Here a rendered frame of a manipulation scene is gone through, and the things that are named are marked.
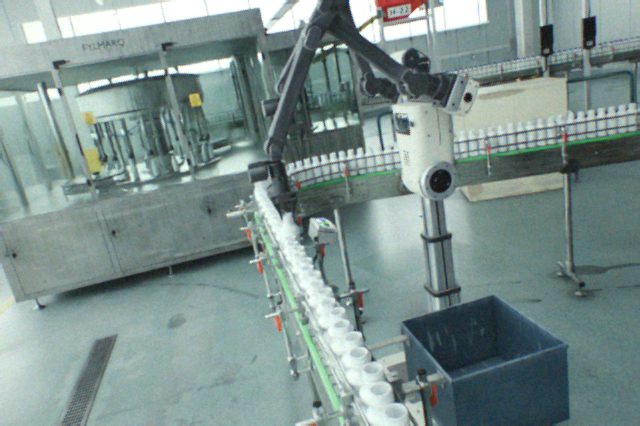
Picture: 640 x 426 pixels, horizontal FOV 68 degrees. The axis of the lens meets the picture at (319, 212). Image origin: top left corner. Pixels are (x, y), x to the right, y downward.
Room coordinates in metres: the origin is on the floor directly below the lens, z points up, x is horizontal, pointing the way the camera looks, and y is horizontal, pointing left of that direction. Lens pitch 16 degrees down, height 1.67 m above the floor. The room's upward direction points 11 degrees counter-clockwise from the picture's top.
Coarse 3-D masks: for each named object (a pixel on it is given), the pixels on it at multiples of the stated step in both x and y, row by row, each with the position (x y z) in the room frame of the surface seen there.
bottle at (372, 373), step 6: (366, 366) 0.74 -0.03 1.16; (372, 366) 0.75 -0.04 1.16; (378, 366) 0.74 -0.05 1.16; (366, 372) 0.74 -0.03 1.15; (372, 372) 0.75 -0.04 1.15; (378, 372) 0.72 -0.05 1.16; (366, 378) 0.72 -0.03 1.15; (372, 378) 0.71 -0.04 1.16; (378, 378) 0.71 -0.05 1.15; (384, 378) 0.72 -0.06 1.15; (366, 384) 0.72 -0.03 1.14; (372, 384) 0.71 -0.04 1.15; (390, 384) 0.74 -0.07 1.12; (360, 390) 0.73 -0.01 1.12; (366, 390) 0.72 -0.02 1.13; (360, 396) 0.72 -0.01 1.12; (366, 396) 0.71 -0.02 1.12; (366, 402) 0.71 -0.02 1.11; (366, 408) 0.71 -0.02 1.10
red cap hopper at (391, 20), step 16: (384, 0) 7.95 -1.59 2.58; (400, 0) 7.92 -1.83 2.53; (416, 0) 7.90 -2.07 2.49; (432, 0) 7.86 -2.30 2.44; (400, 16) 7.98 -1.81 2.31; (416, 16) 7.90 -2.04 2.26; (432, 16) 7.86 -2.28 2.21; (384, 32) 7.96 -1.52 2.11; (432, 32) 7.88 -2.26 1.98; (384, 48) 7.96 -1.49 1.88; (432, 48) 8.45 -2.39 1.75; (432, 64) 8.46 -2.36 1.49
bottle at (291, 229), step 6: (282, 216) 1.59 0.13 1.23; (288, 216) 1.58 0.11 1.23; (288, 222) 1.58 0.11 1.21; (282, 228) 1.58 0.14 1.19; (288, 228) 1.57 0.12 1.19; (294, 228) 1.57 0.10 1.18; (282, 234) 1.57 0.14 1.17; (288, 234) 1.56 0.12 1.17; (294, 234) 1.56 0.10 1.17; (300, 234) 1.59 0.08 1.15; (282, 240) 1.58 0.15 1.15
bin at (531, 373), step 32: (416, 320) 1.25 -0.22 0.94; (448, 320) 1.26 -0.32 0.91; (480, 320) 1.28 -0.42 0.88; (512, 320) 1.21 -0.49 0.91; (416, 352) 1.14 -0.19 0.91; (448, 352) 1.26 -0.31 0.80; (480, 352) 1.28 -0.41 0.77; (512, 352) 1.22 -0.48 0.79; (544, 352) 0.98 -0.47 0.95; (448, 384) 0.96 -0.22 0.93; (480, 384) 0.95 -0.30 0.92; (512, 384) 0.97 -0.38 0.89; (544, 384) 0.98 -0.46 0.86; (448, 416) 0.98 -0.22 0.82; (480, 416) 0.95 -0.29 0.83; (512, 416) 0.97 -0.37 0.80; (544, 416) 0.98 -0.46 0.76
